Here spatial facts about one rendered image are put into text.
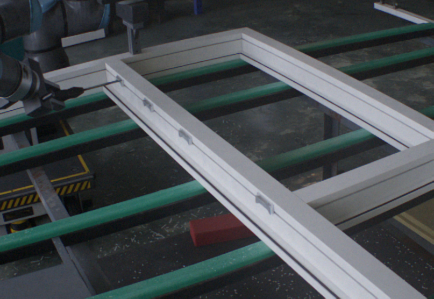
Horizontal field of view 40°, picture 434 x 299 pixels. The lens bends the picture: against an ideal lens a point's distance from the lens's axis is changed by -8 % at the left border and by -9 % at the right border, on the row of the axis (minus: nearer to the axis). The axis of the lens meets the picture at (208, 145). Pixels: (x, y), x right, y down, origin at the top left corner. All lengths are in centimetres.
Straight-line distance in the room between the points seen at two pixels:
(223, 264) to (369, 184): 29
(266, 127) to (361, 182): 237
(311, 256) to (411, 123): 47
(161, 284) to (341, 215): 33
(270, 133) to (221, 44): 158
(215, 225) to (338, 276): 65
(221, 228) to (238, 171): 41
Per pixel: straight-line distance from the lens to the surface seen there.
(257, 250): 105
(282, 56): 171
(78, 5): 234
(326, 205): 107
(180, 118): 134
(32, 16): 144
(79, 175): 247
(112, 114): 375
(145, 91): 150
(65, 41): 514
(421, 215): 157
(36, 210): 248
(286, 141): 330
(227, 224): 154
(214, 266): 102
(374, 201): 115
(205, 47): 183
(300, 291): 139
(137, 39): 175
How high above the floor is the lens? 149
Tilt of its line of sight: 27 degrees down
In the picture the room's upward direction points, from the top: 4 degrees counter-clockwise
